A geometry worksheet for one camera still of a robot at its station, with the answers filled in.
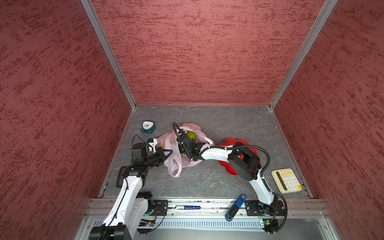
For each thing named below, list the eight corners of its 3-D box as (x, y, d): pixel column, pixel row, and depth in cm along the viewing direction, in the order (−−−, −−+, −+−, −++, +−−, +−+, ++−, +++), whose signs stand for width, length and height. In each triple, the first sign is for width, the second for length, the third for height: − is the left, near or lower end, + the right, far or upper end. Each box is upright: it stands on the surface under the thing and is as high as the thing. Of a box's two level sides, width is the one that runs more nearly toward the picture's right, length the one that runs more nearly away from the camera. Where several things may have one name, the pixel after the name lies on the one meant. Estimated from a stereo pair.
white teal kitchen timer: (142, 135, 105) (140, 131, 101) (145, 125, 111) (143, 121, 107) (153, 136, 105) (152, 131, 101) (156, 125, 111) (154, 121, 107)
